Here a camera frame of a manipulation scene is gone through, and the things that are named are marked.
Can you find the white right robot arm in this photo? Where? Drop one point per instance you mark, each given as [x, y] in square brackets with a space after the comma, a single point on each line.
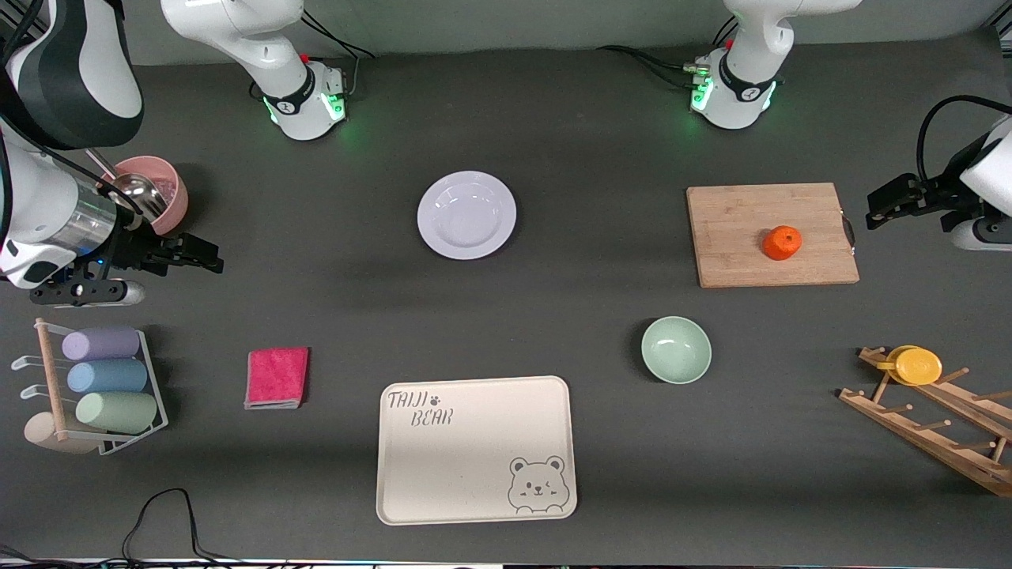
[71, 71]

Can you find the yellow cup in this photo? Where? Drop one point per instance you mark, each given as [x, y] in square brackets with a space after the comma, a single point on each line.
[917, 367]

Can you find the beige cup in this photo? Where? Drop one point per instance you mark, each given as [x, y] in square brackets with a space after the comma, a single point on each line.
[41, 433]

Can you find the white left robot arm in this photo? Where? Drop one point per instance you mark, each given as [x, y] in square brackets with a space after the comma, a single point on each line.
[739, 87]

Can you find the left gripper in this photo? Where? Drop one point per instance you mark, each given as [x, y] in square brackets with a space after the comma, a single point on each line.
[935, 194]

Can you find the pink bowl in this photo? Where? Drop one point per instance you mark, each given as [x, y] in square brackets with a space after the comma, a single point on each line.
[177, 197]

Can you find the pink folded cloth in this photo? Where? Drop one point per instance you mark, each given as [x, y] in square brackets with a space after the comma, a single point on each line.
[277, 378]

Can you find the purple cup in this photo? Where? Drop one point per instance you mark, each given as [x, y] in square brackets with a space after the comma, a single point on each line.
[101, 344]

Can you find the metal scoop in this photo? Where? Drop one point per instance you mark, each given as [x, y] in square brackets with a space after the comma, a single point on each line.
[141, 191]

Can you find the blue cup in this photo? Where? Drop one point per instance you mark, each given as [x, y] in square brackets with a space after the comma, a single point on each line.
[107, 376]

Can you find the cream tray with bear print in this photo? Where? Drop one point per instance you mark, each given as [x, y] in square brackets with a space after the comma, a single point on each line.
[466, 466]

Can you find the green cup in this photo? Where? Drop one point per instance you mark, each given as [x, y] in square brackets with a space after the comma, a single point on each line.
[117, 412]

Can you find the white round plate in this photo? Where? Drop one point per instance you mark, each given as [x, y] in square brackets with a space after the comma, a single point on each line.
[466, 215]

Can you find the wooden peg rack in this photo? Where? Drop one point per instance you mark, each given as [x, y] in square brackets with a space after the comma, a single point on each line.
[933, 445]

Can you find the wooden cutting board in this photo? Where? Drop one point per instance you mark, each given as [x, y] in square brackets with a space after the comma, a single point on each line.
[735, 237]

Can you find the orange fruit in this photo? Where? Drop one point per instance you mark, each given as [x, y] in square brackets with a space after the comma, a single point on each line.
[782, 243]

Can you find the pale green bowl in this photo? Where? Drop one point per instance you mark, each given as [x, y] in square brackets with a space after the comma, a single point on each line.
[676, 350]

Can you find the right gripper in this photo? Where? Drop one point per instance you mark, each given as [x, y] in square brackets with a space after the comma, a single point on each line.
[141, 248]

